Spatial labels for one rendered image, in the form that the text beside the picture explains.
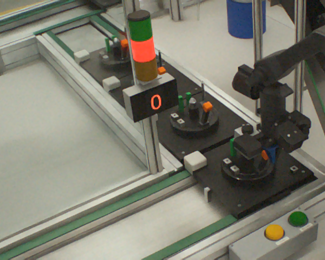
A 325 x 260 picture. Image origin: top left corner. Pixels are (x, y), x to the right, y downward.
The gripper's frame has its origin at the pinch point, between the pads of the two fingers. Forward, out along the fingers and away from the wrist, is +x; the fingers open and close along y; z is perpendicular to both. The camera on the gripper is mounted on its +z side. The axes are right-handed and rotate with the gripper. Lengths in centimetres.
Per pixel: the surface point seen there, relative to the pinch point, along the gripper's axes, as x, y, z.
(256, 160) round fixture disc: 9.4, 1.9, -9.4
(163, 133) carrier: 10.8, -10.1, -36.5
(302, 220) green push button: 11.7, -1.6, 12.9
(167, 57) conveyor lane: 11, 14, -76
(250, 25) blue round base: 15, 56, -84
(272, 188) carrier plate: 11.6, -0.1, -0.3
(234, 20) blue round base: 13, 52, -88
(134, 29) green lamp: -30.9, -21.3, -19.6
